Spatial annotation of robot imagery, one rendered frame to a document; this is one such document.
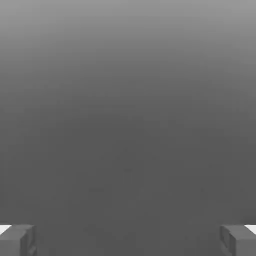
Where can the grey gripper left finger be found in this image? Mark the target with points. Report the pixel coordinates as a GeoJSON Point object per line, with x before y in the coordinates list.
{"type": "Point", "coordinates": [14, 241]}

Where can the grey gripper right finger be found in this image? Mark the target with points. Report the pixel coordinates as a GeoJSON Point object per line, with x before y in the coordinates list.
{"type": "Point", "coordinates": [241, 241]}

